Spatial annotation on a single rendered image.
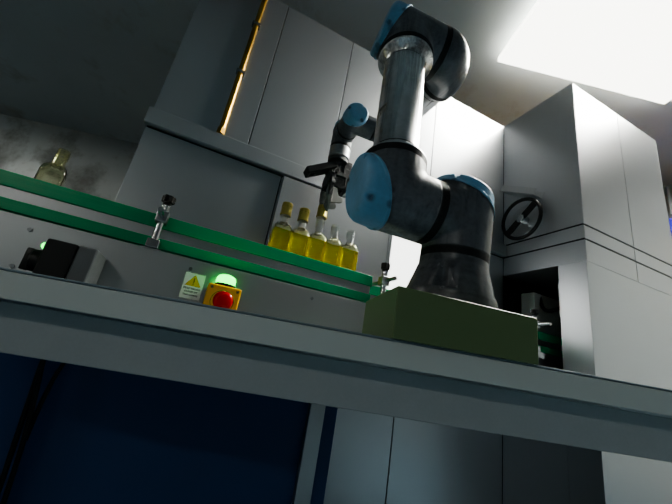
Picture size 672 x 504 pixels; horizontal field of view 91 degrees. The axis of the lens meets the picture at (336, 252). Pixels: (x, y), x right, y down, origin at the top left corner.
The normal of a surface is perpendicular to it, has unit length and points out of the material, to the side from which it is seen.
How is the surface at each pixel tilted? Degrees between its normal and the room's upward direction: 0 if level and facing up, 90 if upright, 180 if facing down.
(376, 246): 90
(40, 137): 90
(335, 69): 90
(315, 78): 90
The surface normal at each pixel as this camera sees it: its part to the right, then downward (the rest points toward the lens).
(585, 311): -0.90, -0.27
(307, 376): 0.14, -0.29
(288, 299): 0.41, -0.22
